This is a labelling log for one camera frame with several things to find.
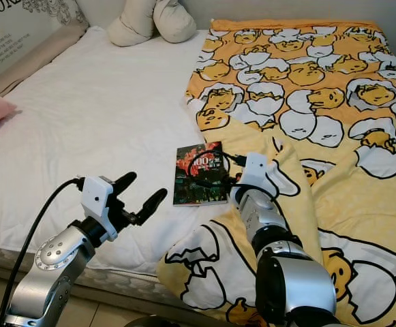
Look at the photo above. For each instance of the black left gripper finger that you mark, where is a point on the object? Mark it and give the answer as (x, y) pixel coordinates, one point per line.
(125, 182)
(153, 204)

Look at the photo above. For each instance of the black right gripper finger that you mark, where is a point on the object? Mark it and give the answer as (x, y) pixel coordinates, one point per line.
(200, 182)

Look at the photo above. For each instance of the dark red cover book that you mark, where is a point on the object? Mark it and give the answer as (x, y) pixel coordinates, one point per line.
(184, 160)

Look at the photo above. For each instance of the yellow cartoon egg blanket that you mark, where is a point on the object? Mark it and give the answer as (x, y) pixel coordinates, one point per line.
(313, 102)

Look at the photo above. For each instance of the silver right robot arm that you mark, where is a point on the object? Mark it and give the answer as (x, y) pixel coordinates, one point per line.
(300, 286)

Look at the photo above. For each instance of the white bed sheet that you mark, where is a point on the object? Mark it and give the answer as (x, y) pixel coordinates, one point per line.
(88, 122)

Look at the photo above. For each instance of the grey paisley printed headboard cover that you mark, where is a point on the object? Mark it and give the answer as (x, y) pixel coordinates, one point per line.
(20, 27)

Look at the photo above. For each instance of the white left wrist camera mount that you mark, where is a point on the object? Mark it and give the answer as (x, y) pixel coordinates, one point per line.
(99, 201)

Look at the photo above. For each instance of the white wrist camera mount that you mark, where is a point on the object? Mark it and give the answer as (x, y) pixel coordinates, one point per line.
(254, 174)
(99, 201)

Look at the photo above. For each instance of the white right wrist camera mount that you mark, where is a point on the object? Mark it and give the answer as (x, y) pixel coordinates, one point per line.
(254, 174)

